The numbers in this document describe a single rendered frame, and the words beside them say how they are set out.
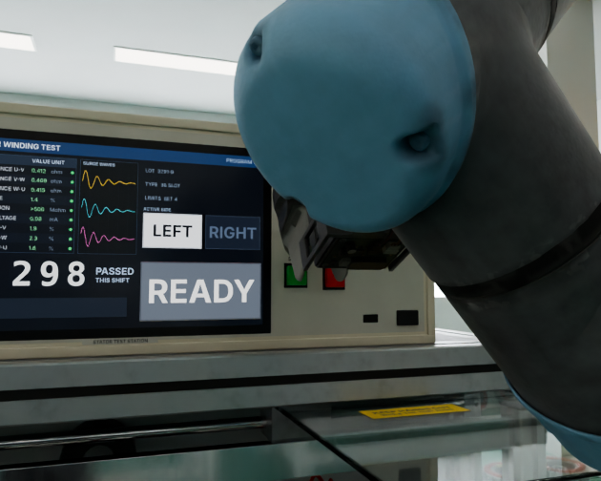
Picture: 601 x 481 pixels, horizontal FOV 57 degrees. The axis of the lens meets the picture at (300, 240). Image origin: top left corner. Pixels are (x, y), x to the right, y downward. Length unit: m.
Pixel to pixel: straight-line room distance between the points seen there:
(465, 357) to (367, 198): 0.41
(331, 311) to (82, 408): 0.23
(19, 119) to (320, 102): 0.38
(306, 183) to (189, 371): 0.31
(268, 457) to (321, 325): 0.13
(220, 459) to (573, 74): 4.40
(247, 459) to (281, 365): 0.08
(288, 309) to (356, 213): 0.35
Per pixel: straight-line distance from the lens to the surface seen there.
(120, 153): 0.50
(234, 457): 0.49
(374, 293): 0.55
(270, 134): 0.17
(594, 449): 0.25
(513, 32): 0.19
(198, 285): 0.49
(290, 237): 0.46
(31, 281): 0.49
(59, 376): 0.47
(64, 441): 0.55
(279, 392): 0.49
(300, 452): 0.50
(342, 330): 0.53
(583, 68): 4.78
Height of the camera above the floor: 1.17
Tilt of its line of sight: 5 degrees up
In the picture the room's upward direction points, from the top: straight up
